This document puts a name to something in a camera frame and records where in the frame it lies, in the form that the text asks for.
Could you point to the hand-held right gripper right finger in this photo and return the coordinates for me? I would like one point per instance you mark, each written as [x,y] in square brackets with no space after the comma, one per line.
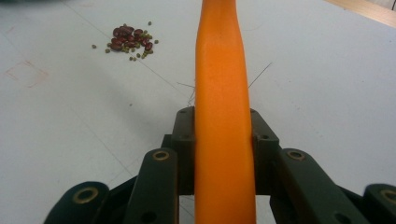
[263,140]

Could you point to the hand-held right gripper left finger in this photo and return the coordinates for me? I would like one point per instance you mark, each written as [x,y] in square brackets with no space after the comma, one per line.
[185,149]

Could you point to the pile of red and green beans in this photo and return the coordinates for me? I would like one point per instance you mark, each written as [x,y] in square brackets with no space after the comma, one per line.
[127,39]

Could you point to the wooden table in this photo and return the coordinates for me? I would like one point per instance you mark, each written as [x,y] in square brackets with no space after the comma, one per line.
[373,12]

